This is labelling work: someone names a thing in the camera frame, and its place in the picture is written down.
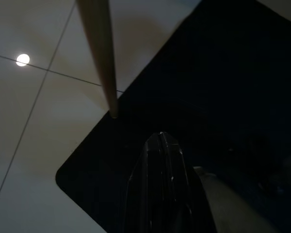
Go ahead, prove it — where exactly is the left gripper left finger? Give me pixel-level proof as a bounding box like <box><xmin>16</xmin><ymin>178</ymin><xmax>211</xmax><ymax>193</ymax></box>
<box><xmin>122</xmin><ymin>132</ymin><xmax>164</xmax><ymax>233</ymax></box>

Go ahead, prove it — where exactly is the light wooden table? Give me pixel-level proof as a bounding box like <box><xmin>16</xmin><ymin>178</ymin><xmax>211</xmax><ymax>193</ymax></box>
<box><xmin>75</xmin><ymin>0</ymin><xmax>118</xmax><ymax>119</ymax></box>

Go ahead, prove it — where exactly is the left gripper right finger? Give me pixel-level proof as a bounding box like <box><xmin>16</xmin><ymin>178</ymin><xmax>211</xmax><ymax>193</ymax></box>
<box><xmin>161</xmin><ymin>132</ymin><xmax>218</xmax><ymax>233</ymax></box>

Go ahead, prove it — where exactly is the black floor mat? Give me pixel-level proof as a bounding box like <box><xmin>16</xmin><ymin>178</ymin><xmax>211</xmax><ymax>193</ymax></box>
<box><xmin>55</xmin><ymin>0</ymin><xmax>291</xmax><ymax>233</ymax></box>

